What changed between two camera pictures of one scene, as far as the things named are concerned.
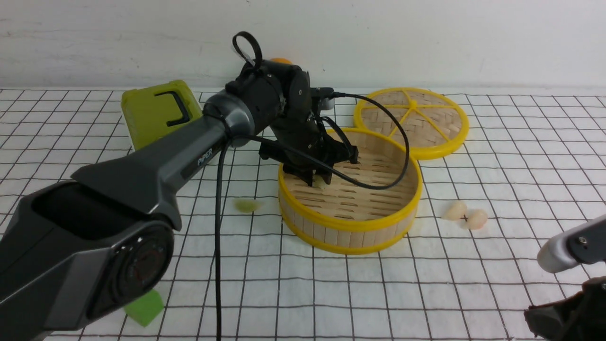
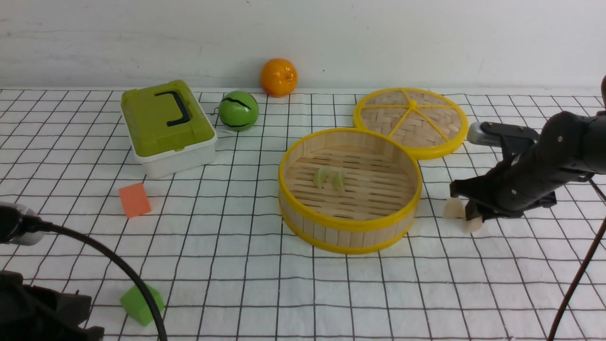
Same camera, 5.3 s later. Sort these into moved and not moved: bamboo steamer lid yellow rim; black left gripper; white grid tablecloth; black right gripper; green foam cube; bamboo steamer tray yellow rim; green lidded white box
Moved: black left gripper; black right gripper
Not moved: white grid tablecloth; bamboo steamer lid yellow rim; green lidded white box; bamboo steamer tray yellow rim; green foam cube
